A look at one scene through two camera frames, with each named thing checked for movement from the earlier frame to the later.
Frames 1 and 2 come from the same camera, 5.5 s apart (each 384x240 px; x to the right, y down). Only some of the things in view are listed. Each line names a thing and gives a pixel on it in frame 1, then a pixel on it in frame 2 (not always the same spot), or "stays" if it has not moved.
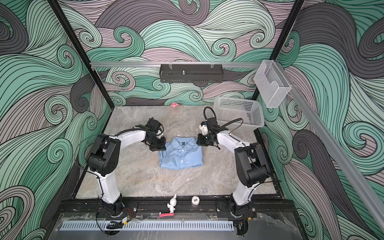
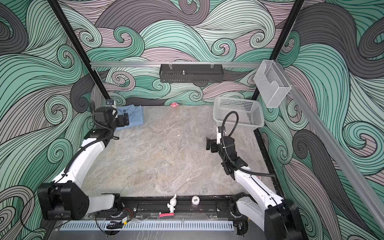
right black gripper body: x=205 y=140 -> x=220 y=151
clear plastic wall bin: x=271 y=83 stays
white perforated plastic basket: x=249 y=110 stays
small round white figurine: x=195 y=200 stays
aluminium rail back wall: x=157 y=63 stays
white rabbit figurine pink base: x=173 y=201 stays
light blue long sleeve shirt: x=182 y=152 -> x=136 y=115
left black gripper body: x=157 y=143 -> x=114 y=125
